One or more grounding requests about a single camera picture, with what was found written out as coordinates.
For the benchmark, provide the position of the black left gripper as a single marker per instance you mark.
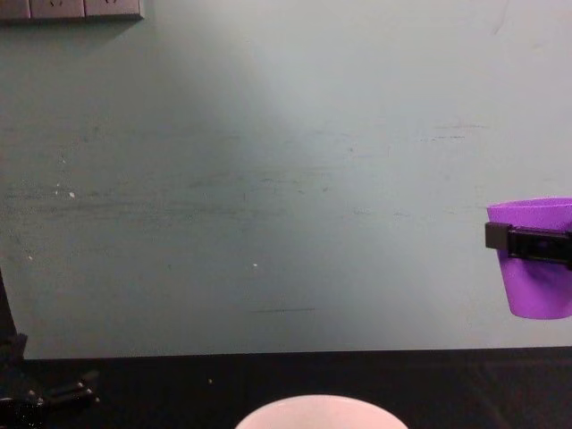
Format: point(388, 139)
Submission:
point(20, 413)

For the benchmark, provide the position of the purple plastic cup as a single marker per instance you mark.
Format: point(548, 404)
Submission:
point(538, 290)

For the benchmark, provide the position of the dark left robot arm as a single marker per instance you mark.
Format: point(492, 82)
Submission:
point(11, 357)

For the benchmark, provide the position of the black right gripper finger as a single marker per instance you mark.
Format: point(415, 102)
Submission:
point(532, 245)

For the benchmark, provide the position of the black table cloth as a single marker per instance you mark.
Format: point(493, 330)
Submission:
point(447, 389)

